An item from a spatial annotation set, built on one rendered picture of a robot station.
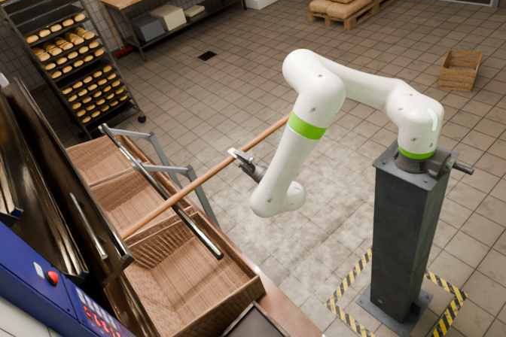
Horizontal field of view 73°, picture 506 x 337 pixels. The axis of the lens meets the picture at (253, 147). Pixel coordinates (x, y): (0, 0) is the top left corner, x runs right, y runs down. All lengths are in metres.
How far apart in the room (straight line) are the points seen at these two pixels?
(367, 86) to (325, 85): 0.31
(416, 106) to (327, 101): 0.38
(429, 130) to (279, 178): 0.50
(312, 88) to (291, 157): 0.22
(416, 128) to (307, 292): 1.49
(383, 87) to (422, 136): 0.21
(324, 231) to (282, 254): 0.35
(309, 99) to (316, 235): 1.76
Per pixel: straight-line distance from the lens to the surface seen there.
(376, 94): 1.26
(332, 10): 5.24
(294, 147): 1.00
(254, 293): 1.73
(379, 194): 1.48
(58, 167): 1.54
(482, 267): 2.61
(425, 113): 1.20
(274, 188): 1.09
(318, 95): 0.93
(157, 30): 5.93
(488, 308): 2.49
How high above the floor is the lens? 2.18
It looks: 41 degrees down
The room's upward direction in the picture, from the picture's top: 16 degrees counter-clockwise
